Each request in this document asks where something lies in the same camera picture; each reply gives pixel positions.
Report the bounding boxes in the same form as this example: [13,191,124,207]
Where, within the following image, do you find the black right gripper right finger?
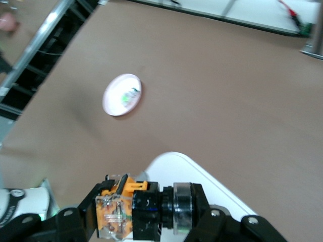
[185,183,288,242]

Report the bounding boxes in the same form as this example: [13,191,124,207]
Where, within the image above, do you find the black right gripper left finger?
[0,181,109,242]

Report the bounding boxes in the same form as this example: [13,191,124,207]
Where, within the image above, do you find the orange black push-button switch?
[95,173,195,242]

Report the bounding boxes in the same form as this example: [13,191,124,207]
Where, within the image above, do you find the white lidded box grey clips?
[141,151,258,242]

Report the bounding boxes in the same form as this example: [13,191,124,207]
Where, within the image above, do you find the pink plate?
[101,73,143,117]

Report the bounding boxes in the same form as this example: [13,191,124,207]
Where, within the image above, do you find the green white switch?
[120,87,141,108]

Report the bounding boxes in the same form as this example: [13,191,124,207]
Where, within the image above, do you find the aluminium cell frame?
[0,0,109,116]

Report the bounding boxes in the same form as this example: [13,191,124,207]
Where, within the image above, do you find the aluminium camera mount post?
[300,10,323,61]

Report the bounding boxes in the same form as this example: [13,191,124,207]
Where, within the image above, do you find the red wire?
[277,0,302,26]

